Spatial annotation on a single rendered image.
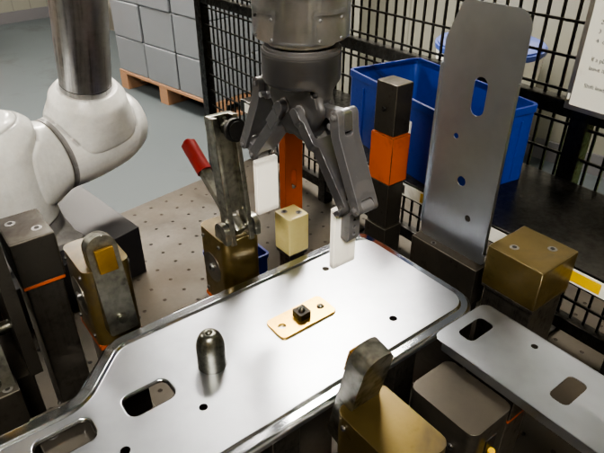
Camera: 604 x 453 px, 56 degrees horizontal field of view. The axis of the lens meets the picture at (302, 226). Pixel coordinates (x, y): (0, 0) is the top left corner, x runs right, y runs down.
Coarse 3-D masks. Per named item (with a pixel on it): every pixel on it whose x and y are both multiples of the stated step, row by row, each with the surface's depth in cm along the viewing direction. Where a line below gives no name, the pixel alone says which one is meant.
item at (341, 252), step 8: (336, 208) 55; (336, 224) 55; (336, 232) 56; (336, 240) 56; (352, 240) 58; (336, 248) 57; (344, 248) 57; (352, 248) 58; (336, 256) 57; (344, 256) 58; (352, 256) 59; (336, 264) 58
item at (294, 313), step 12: (312, 300) 72; (324, 300) 72; (288, 312) 70; (312, 312) 70; (324, 312) 70; (276, 324) 68; (288, 324) 68; (300, 324) 68; (312, 324) 69; (288, 336) 67
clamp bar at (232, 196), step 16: (224, 112) 70; (208, 128) 69; (224, 128) 67; (240, 128) 67; (224, 144) 71; (224, 160) 71; (240, 160) 72; (224, 176) 71; (240, 176) 73; (224, 192) 72; (240, 192) 74; (224, 208) 73; (240, 208) 75
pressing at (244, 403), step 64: (320, 256) 81; (384, 256) 81; (192, 320) 69; (256, 320) 69; (384, 320) 69; (448, 320) 70; (128, 384) 61; (192, 384) 61; (256, 384) 61; (320, 384) 61; (0, 448) 54; (192, 448) 54; (256, 448) 55
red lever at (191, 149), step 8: (184, 144) 79; (192, 144) 79; (184, 152) 79; (192, 152) 78; (200, 152) 79; (192, 160) 78; (200, 160) 78; (200, 168) 77; (208, 168) 78; (200, 176) 78; (208, 176) 77; (208, 184) 77; (216, 192) 77; (216, 200) 77; (240, 224) 75; (240, 232) 76
